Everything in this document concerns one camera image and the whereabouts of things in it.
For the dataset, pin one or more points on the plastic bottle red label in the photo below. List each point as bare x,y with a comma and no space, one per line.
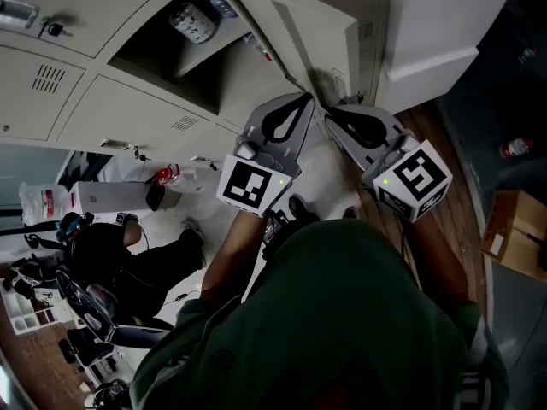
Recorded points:
517,148

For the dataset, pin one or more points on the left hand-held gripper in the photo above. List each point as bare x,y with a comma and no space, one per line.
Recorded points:
252,186

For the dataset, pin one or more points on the small white trash bin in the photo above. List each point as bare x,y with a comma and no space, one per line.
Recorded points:
156,197

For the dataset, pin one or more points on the person's black shoe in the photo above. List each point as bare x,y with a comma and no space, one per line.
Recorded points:
349,212
301,207

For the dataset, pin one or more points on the black-framed window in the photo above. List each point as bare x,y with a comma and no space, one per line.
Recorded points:
25,165

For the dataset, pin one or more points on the person's black left shoe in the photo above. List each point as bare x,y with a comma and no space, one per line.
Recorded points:
301,207

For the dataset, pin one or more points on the person's left forearm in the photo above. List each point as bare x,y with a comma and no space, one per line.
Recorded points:
231,263

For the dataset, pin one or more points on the grey black office chair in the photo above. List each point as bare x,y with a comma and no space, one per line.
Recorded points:
98,314

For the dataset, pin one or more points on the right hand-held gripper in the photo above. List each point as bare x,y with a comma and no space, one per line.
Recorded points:
414,177

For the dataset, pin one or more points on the large white rectangular unit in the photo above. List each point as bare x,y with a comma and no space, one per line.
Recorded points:
436,36

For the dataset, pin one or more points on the person's right forearm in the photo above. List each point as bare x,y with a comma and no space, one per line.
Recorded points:
440,263

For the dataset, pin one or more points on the person's green shirt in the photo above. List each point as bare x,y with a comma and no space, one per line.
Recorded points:
320,314

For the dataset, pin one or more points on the white cubby organizer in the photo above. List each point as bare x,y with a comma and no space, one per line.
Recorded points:
21,314

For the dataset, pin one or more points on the grey metal locker door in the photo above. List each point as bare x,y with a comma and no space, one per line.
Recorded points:
220,141
128,109
316,45

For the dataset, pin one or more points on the translucent patterned jar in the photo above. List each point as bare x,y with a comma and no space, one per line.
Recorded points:
192,24

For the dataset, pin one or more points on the small red white packet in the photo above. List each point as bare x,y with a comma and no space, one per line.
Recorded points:
258,49

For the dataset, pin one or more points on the brown cardboard box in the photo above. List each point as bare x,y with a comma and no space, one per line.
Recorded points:
513,229

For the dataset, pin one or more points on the person's black right shoe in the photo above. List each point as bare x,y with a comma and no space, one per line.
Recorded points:
349,212

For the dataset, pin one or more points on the beige metal locker cabinet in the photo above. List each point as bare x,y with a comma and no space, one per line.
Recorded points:
42,101

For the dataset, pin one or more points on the clear water jug red label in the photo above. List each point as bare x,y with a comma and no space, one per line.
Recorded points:
42,203

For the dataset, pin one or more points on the clear water jug red cap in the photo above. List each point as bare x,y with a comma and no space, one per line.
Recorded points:
188,184

